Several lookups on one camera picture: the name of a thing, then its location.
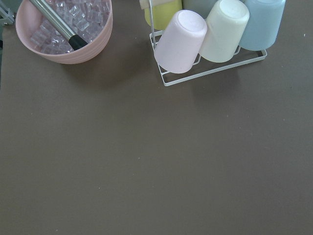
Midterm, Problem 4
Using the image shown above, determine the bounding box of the pink plastic cup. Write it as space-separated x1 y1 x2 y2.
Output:
154 10 207 74

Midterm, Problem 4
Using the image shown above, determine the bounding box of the yellow plastic cup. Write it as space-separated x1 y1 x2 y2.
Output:
139 0 182 30

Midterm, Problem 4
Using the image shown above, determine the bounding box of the cream plastic cup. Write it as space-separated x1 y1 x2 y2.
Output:
199 0 249 63

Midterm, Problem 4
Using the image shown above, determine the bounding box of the pink bowl with ice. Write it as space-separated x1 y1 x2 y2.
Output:
15 0 113 64

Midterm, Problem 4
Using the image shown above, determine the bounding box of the light blue plastic cup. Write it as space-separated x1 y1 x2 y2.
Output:
239 0 286 51

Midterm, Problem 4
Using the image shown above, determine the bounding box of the white wire cup rack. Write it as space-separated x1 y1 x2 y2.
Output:
148 0 268 87

